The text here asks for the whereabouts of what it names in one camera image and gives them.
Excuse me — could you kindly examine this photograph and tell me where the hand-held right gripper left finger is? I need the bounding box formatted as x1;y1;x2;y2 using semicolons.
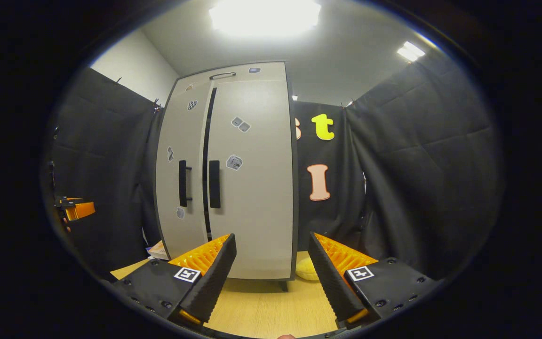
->
111;233;237;326

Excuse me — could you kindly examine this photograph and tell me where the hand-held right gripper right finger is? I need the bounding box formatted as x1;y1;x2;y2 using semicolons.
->
308;232;441;330

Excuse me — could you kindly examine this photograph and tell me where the grey shoe cabinet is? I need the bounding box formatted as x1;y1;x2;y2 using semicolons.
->
155;61;298;291

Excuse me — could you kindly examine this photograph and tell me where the grey shoe cabinet door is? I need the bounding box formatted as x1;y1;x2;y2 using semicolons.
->
204;78;296;281
156;81;215;259

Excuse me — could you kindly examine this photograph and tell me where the grey cabinet drawer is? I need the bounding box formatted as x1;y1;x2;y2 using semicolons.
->
173;62;287;92

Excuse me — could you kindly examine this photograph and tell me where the pale yellow round sponge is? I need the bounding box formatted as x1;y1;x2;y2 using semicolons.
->
295;257;321;282

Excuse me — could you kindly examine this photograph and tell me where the tan cover book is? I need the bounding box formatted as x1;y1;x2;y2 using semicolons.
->
148;240;170;260

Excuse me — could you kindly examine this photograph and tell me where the black backdrop cloth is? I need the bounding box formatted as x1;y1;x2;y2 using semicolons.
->
43;52;504;283

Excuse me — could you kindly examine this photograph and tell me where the small ceiling light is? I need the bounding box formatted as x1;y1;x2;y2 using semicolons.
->
397;41;426;62

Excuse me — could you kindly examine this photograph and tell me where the large ceiling light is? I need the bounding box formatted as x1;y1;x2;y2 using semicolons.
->
209;0;322;38

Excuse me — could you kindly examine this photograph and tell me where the black door handle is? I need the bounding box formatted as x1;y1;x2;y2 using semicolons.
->
209;160;221;209
179;160;192;208

